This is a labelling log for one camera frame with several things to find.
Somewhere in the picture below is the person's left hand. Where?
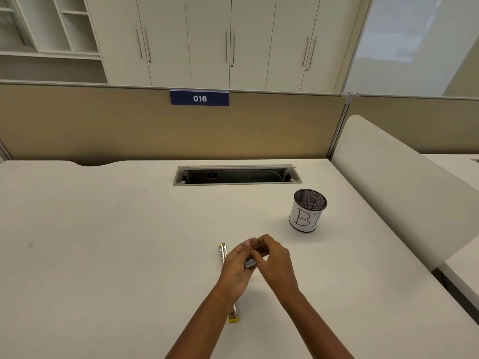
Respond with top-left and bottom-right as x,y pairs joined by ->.
218,238 -> 262,301

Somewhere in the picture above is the person's right hand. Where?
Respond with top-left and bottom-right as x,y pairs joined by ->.
251,234 -> 302,300

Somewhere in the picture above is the person's left forearm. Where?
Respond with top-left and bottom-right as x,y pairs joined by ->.
165,287 -> 240,359

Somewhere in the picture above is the person's right forearm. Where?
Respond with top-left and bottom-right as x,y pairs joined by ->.
279,289 -> 355,359

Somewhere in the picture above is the black mesh pen holder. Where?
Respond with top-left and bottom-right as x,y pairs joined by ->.
289,188 -> 328,233

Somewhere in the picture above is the beige desk partition panel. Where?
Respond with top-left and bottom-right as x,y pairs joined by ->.
0,80 -> 350,167
346,94 -> 479,154

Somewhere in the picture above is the white curved side divider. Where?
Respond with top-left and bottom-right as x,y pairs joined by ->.
331,114 -> 479,273

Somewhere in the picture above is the blue number sign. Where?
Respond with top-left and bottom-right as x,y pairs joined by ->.
169,90 -> 230,107

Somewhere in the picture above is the white open shelf unit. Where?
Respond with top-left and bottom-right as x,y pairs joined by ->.
0,0 -> 110,85

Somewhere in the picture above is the grey cable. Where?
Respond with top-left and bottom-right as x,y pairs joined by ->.
241,169 -> 285,183

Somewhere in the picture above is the grey metal partition post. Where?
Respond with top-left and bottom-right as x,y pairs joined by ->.
329,92 -> 360,160

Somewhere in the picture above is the row of metal cabinet handles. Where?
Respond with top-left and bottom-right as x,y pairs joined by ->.
135,25 -> 318,72

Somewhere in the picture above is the white wall cabinet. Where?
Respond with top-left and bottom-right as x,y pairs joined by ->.
83,0 -> 375,93

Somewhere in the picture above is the frosted glass wall panel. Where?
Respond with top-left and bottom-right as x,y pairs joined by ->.
341,0 -> 479,97

